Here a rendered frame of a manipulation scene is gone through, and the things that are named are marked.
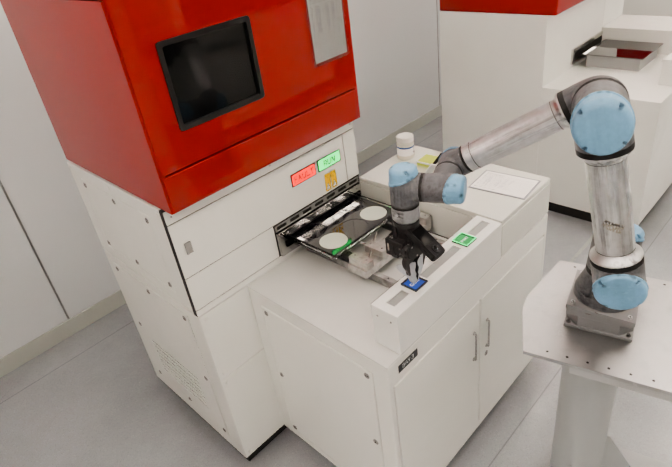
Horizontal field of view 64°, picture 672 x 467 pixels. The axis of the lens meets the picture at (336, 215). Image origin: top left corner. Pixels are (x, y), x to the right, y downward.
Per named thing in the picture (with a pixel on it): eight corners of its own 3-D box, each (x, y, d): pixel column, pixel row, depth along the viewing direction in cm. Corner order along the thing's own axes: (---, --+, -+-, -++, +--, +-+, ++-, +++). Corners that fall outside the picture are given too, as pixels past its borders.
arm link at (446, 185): (469, 162, 138) (426, 160, 142) (462, 183, 129) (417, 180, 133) (469, 189, 142) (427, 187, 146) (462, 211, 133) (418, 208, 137)
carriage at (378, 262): (348, 271, 182) (347, 264, 180) (414, 221, 203) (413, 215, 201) (366, 279, 177) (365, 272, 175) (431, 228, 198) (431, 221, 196)
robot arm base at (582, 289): (629, 282, 155) (637, 254, 150) (636, 317, 143) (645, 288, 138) (572, 274, 159) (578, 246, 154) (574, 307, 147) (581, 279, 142)
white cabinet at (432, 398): (286, 438, 229) (246, 287, 187) (422, 312, 285) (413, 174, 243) (408, 537, 188) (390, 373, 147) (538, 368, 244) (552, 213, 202)
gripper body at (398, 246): (402, 242, 156) (399, 207, 150) (427, 252, 151) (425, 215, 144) (385, 256, 152) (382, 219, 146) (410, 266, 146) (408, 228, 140)
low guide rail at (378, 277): (307, 250, 201) (305, 243, 200) (311, 247, 202) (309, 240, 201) (416, 301, 169) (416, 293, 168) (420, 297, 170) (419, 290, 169)
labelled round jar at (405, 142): (394, 158, 225) (392, 137, 221) (404, 151, 229) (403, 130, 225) (407, 161, 221) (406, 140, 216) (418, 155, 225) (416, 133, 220)
